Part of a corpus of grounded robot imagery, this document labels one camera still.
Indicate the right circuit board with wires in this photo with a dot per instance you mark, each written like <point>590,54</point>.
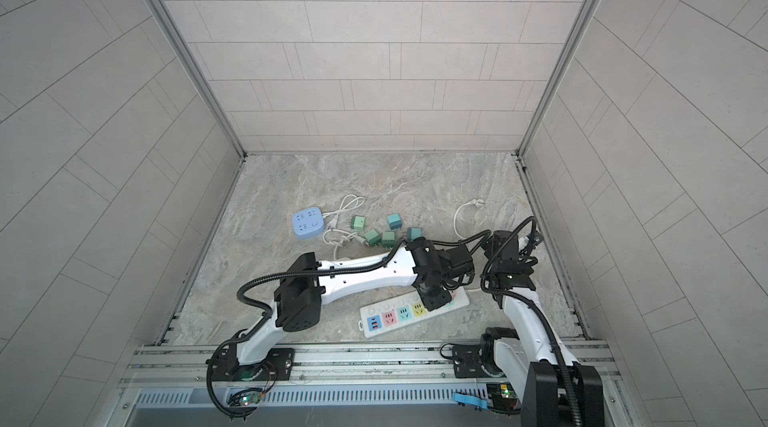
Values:
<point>502,399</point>

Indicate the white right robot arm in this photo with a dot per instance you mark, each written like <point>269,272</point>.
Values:
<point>546,377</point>

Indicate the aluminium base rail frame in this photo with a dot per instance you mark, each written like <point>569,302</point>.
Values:
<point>408,383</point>

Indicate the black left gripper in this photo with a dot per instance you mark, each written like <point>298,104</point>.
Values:
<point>437,303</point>

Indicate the left circuit board with wires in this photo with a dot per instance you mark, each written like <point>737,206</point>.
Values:
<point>247,398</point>

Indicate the circuit board with wires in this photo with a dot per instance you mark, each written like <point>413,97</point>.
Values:
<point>502,399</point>
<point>247,398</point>

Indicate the teal plug adapter upper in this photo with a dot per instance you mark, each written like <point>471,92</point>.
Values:
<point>394,221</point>

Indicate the metal corner wall profile left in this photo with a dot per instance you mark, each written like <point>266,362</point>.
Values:
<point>170,30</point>

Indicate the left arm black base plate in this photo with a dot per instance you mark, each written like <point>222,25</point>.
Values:
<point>270,364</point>

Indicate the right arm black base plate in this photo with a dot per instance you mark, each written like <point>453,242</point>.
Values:
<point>469,361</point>

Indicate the dark teal plug adapter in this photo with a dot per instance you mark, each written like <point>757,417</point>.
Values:
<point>413,233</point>

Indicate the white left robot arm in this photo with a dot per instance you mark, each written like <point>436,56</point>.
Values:
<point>292,301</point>

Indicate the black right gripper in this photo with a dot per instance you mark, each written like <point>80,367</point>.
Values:
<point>490,251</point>

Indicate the white round plug with cable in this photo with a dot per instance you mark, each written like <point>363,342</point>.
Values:
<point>463,216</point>

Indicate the metal corner wall profile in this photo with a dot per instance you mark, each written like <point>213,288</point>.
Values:
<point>576,33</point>
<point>170,30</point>

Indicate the green adapter lower left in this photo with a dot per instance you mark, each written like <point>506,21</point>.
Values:
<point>372,237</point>

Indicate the metal corner wall profile right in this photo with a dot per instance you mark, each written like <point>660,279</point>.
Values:
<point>576,33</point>

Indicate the blue connector tag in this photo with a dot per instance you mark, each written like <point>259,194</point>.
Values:
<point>470,400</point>

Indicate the green plug adapter upper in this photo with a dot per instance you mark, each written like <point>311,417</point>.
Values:
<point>358,222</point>

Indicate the white multicolour power strip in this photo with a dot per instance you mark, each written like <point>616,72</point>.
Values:
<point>404,310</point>

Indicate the blue square power socket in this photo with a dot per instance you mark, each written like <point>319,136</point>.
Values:
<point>308,223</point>

